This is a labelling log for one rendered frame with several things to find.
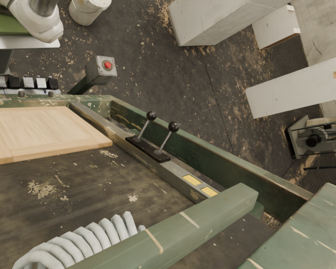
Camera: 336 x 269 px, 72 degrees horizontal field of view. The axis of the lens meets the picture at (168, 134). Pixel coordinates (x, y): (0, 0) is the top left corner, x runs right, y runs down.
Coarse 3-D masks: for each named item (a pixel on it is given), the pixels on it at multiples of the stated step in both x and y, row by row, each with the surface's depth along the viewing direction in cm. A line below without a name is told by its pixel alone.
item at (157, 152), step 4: (172, 124) 74; (176, 124) 74; (172, 128) 74; (176, 128) 74; (168, 136) 75; (164, 140) 75; (164, 144) 75; (160, 148) 75; (156, 152) 74; (160, 152) 74
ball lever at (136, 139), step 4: (148, 112) 82; (152, 112) 82; (148, 116) 82; (152, 116) 82; (156, 116) 83; (148, 120) 83; (152, 120) 83; (144, 128) 83; (140, 132) 83; (140, 136) 83; (136, 140) 81; (140, 140) 82
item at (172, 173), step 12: (72, 108) 118; (84, 108) 113; (84, 120) 108; (96, 120) 99; (108, 132) 93; (120, 132) 90; (120, 144) 87; (144, 156) 76; (156, 168) 72; (168, 168) 69; (180, 168) 70; (168, 180) 69; (180, 180) 65; (192, 192) 62; (204, 192) 60; (216, 192) 61
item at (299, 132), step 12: (300, 120) 548; (312, 120) 552; (324, 120) 531; (288, 132) 510; (300, 132) 523; (312, 132) 494; (324, 132) 487; (300, 144) 501; (312, 144) 478; (324, 144) 485; (300, 156) 508
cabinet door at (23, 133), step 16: (0, 112) 95; (16, 112) 99; (32, 112) 102; (48, 112) 106; (64, 112) 109; (0, 128) 81; (16, 128) 84; (32, 128) 86; (48, 128) 89; (64, 128) 91; (80, 128) 93; (0, 144) 70; (16, 144) 72; (32, 144) 74; (48, 144) 75; (64, 144) 77; (80, 144) 79; (96, 144) 82; (112, 144) 87; (0, 160) 63; (16, 160) 66
